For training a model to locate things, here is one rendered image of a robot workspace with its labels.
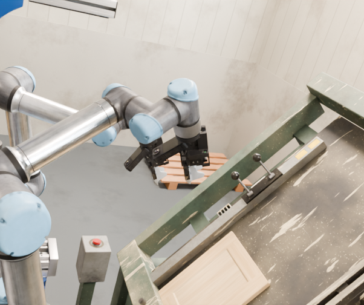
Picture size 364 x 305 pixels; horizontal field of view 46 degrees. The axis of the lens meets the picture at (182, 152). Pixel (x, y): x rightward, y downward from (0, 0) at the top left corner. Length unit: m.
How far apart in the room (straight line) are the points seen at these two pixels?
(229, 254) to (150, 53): 3.50
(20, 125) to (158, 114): 0.78
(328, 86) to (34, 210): 1.49
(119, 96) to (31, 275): 0.47
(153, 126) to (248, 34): 4.43
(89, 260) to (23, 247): 1.11
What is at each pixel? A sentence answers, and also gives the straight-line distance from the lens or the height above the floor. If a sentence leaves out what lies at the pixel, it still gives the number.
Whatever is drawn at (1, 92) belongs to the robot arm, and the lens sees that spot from 1.54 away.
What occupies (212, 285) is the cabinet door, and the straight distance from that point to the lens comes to 1.78.
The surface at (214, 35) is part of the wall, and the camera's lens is 5.21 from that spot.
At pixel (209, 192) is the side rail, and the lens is 2.06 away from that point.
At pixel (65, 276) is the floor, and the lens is 3.26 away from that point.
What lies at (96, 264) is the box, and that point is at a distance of 2.04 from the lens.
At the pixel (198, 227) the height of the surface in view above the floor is 1.08.
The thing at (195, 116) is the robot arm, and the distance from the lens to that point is 1.11.
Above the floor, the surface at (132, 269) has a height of 0.86.
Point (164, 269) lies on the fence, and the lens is 1.94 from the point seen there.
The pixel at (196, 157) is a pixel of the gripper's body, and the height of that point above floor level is 1.69.
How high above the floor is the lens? 2.16
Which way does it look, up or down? 23 degrees down
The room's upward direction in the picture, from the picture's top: 16 degrees clockwise
